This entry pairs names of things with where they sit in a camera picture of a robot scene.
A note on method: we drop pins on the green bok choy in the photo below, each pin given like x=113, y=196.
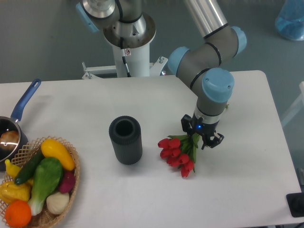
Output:
x=46, y=178

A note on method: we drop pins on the yellow banana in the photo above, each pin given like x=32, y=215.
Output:
x=11, y=170

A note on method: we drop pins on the dark grey ribbed vase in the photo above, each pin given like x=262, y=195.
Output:
x=125, y=135

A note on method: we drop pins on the white furniture frame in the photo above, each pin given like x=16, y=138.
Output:
x=294, y=108

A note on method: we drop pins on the purple red onion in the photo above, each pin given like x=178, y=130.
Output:
x=67, y=183

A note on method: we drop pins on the brown bread roll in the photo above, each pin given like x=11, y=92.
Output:
x=9, y=140

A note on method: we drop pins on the orange fruit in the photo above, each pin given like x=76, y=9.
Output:
x=18, y=214

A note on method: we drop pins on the black device at edge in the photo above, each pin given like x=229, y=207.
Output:
x=296, y=204

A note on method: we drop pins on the white garlic bulb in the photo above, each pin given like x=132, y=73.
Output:
x=57, y=202

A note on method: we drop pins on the red tulip bouquet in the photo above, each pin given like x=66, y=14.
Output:
x=180, y=151

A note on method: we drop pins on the yellow squash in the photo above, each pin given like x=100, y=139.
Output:
x=53, y=148

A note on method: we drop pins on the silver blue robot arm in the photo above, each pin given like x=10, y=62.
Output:
x=129, y=31

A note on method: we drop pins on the yellow bell pepper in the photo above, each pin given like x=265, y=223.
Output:
x=10, y=192

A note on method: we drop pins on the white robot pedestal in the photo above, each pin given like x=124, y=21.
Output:
x=129, y=62

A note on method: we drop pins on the dark green cucumber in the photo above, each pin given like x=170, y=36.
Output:
x=28, y=170

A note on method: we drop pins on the blue handled saucepan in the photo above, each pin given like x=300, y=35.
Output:
x=12, y=123

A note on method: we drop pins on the blue translucent container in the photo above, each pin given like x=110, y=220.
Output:
x=290, y=20

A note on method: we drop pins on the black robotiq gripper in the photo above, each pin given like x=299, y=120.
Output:
x=191, y=125

